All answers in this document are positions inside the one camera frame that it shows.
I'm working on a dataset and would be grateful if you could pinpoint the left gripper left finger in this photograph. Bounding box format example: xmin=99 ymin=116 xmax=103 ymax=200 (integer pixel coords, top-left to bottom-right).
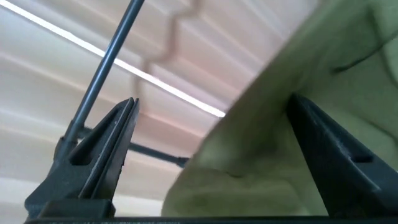
xmin=24 ymin=96 xmax=141 ymax=218

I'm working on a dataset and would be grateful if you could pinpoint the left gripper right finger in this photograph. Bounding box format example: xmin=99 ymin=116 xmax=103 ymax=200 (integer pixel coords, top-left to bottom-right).
xmin=285 ymin=93 xmax=398 ymax=218

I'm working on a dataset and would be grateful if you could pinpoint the green printed T-shirt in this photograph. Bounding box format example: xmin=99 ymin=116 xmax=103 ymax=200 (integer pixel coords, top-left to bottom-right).
xmin=161 ymin=0 xmax=398 ymax=217

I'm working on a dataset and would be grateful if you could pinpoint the black clothes rack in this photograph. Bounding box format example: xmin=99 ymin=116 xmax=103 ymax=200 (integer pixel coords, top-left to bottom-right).
xmin=52 ymin=0 xmax=190 ymax=169

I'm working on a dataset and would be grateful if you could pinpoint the beige curtain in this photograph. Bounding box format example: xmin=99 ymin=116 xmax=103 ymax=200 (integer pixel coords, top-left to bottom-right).
xmin=0 ymin=0 xmax=321 ymax=217

